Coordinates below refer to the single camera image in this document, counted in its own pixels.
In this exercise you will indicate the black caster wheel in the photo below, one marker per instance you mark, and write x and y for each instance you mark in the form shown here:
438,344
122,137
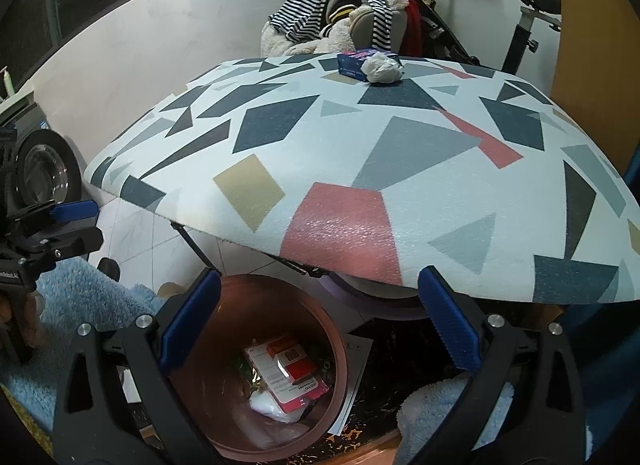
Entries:
110,269

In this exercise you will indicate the black white striped shirt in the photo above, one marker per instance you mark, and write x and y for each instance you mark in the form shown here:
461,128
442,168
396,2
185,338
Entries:
310,0

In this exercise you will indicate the crumpled clear wrapper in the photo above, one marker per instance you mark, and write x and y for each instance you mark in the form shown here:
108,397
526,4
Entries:
382,69

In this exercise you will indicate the beige chair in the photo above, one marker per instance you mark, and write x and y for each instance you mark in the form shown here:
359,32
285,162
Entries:
400,27

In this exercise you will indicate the person's left hand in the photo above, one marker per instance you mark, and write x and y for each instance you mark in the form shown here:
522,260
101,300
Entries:
32,320

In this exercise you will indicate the black yellow striped garment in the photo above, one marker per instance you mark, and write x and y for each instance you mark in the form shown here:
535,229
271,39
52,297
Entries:
340,12

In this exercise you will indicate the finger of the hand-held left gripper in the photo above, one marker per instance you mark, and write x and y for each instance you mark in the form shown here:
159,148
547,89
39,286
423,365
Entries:
75,241
75,211

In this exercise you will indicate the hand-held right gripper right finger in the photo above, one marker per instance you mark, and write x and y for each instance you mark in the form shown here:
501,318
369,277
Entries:
447,320

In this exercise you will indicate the wooden wall panel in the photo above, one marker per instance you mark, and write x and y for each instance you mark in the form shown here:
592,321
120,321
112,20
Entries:
595,45

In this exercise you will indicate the grey appliance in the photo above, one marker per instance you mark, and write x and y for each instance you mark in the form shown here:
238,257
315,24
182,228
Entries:
25,112

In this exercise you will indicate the black exercise bike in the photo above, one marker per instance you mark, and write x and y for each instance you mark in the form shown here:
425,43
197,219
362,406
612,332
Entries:
445,40

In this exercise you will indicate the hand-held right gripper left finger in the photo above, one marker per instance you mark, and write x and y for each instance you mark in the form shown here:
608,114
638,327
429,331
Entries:
192,315

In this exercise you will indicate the geometric patterned tablecloth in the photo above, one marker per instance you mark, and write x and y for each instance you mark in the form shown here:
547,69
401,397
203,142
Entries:
400,185

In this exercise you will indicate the white paper sheet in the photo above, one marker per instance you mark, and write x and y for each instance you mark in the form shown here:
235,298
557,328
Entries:
357,365

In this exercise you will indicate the red cloth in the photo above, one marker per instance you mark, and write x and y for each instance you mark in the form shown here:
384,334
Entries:
414,25

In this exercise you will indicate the light blue fluffy rug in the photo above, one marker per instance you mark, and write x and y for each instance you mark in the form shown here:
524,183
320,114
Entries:
440,410
75,290

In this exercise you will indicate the gold foil wrapper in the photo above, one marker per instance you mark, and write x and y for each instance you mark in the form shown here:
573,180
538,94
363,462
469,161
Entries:
255,382

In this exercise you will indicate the red and white packet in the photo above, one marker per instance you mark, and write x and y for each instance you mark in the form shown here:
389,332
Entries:
295,375

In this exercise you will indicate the blue snack box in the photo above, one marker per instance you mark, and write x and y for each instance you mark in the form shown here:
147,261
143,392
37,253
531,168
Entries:
350,65

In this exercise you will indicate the brown round bin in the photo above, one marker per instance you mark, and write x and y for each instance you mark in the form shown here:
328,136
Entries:
235,315

